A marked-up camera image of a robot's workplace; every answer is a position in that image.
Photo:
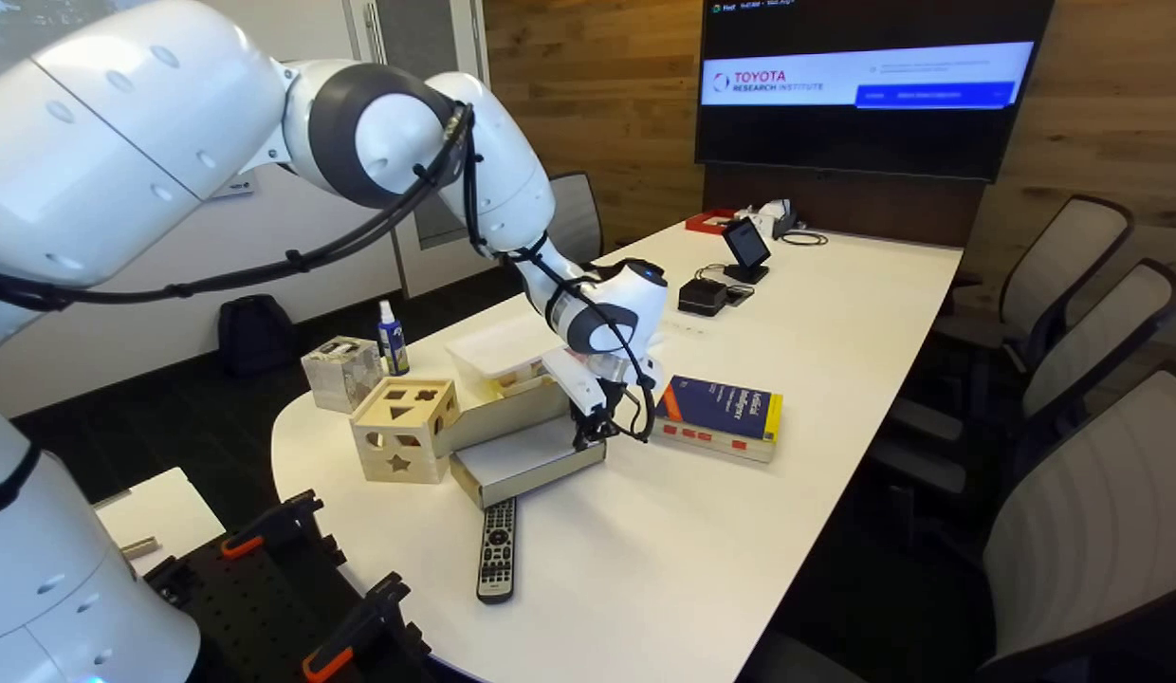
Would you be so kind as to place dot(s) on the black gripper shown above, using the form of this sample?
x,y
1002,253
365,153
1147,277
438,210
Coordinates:
x,y
621,402

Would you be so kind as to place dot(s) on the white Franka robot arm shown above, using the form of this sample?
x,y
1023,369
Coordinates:
x,y
135,125

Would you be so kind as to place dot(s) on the cardboard box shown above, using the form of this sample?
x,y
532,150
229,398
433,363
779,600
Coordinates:
x,y
524,487

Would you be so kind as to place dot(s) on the small black device box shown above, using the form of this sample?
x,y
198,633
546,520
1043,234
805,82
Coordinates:
x,y
702,297

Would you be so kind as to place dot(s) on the grey tissue box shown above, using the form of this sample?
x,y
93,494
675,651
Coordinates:
x,y
344,373

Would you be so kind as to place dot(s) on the clear plastic container with lid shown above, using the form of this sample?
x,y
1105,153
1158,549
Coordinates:
x,y
499,345

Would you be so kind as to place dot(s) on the blue and yellow book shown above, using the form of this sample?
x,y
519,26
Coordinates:
x,y
723,411

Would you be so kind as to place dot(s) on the black remote control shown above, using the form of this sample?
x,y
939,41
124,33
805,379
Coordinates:
x,y
499,552

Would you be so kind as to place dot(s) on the wooden shape sorter cube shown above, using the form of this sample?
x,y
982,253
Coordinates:
x,y
404,428

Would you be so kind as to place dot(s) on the grey mesh office chair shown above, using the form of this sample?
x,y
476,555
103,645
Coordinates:
x,y
1092,341
1092,533
1064,269
578,217

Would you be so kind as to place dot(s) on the blue hand sanitizer bottle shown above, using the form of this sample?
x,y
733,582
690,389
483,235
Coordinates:
x,y
390,341

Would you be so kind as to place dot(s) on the red flat item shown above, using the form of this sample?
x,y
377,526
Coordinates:
x,y
705,221

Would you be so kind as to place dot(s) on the black tablet on stand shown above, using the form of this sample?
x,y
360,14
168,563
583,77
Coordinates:
x,y
746,248

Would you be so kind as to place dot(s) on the white conference device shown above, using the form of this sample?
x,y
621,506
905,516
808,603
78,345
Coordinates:
x,y
770,217

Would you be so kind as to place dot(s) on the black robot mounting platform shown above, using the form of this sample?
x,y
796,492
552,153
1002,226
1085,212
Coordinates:
x,y
248,608

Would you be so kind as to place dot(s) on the white paper sheet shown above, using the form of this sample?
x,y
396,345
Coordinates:
x,y
158,512

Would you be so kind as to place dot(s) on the wall mounted TV screen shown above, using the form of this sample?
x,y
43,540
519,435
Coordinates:
x,y
865,87

